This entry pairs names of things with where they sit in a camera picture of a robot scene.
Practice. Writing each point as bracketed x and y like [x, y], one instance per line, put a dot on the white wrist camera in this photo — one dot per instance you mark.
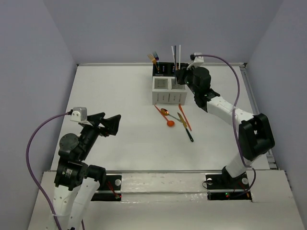
[196, 60]
[79, 114]

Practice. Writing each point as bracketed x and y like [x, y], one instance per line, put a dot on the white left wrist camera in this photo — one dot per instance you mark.
[79, 114]

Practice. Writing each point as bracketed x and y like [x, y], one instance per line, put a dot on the black utensil caddy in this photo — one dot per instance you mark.
[163, 69]

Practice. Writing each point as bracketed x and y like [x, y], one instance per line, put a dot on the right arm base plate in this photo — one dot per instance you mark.
[236, 189]

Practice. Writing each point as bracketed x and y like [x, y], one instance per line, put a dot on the white utensil caddy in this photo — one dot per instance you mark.
[165, 90]

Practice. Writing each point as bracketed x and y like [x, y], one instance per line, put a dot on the yellow black handled knife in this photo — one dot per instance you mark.
[186, 127]

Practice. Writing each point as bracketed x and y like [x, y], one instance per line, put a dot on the orange plastic spoon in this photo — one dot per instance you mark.
[169, 123]

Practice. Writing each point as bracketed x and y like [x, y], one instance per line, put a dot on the aluminium table rail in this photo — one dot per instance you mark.
[269, 155]

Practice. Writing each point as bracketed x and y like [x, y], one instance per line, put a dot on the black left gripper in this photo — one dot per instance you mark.
[100, 124]

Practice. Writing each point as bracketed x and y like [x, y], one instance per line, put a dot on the gold metal spoon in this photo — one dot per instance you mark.
[166, 113]

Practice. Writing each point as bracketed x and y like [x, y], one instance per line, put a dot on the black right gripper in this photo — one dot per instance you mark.
[181, 74]

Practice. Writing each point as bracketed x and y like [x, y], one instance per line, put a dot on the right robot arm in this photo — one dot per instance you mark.
[253, 133]

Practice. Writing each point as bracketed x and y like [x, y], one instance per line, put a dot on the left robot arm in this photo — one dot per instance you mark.
[76, 182]

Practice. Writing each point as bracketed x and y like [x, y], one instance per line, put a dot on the orange red chopstick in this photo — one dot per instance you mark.
[175, 57]

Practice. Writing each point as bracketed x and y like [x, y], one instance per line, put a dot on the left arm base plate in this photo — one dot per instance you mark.
[106, 189]

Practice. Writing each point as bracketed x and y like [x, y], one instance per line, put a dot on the iridescent rainbow metal fork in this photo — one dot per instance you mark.
[155, 55]

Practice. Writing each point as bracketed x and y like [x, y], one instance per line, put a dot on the amber plastic fork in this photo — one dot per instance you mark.
[153, 60]

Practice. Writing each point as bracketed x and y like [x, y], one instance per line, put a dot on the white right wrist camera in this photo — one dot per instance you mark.
[196, 60]

